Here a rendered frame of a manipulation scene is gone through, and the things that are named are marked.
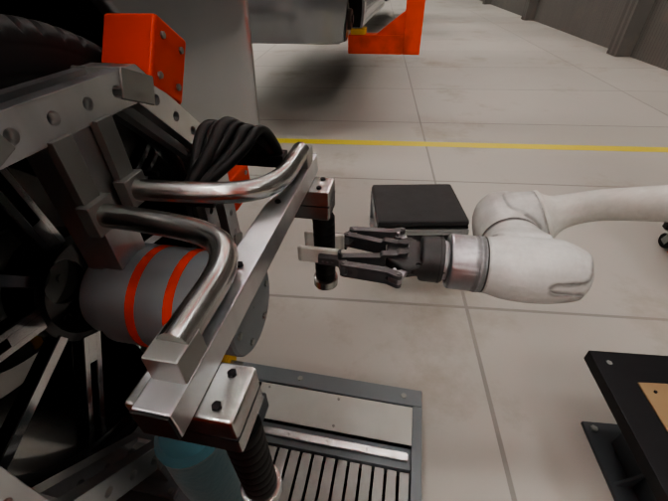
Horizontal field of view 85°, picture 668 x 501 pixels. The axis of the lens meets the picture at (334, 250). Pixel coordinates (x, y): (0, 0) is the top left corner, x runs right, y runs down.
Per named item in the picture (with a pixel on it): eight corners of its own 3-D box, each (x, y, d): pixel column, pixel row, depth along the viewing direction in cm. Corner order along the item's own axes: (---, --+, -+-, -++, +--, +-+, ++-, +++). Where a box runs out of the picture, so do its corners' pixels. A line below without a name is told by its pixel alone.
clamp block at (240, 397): (174, 381, 34) (156, 346, 31) (265, 398, 33) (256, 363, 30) (142, 434, 30) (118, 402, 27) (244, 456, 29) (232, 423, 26)
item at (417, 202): (370, 280, 176) (374, 222, 155) (366, 237, 204) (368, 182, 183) (458, 280, 175) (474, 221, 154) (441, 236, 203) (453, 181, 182)
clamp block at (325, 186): (282, 200, 60) (278, 171, 57) (335, 205, 59) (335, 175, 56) (272, 216, 57) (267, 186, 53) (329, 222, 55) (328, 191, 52)
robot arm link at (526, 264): (478, 311, 56) (468, 266, 67) (588, 325, 53) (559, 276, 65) (495, 250, 50) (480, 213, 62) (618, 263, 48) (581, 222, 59)
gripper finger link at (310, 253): (340, 262, 61) (339, 265, 60) (299, 257, 62) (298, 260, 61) (340, 248, 59) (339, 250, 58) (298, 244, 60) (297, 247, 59)
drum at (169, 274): (157, 289, 61) (126, 220, 53) (277, 305, 58) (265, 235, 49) (100, 359, 51) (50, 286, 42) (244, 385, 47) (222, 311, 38)
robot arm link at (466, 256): (471, 267, 64) (436, 263, 65) (483, 225, 58) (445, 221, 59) (477, 304, 57) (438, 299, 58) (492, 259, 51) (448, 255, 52)
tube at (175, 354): (110, 222, 42) (68, 130, 35) (269, 239, 39) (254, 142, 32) (-39, 345, 28) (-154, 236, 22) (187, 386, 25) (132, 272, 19)
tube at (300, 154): (194, 152, 57) (175, 80, 51) (313, 160, 54) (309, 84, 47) (122, 211, 44) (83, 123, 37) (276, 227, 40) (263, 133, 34)
